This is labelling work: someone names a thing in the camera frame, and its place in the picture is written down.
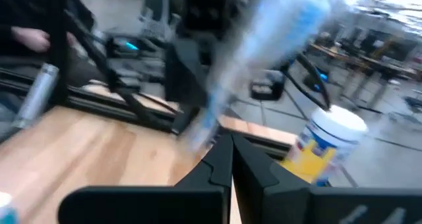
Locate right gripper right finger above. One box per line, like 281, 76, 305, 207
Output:
231, 134, 422, 224

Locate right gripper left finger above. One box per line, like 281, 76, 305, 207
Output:
57, 134, 235, 224

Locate blue toothbrush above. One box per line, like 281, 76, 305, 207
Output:
183, 0, 334, 152

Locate yellow disinfectant wipes canister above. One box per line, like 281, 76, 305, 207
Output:
280, 104, 369, 188

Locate background work desk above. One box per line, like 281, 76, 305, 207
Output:
309, 41, 419, 109

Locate person's hand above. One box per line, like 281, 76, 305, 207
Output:
11, 25, 51, 53

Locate person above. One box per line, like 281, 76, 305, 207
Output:
0, 0, 98, 86

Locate silver aluminium post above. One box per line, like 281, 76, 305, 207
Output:
12, 63, 61, 130

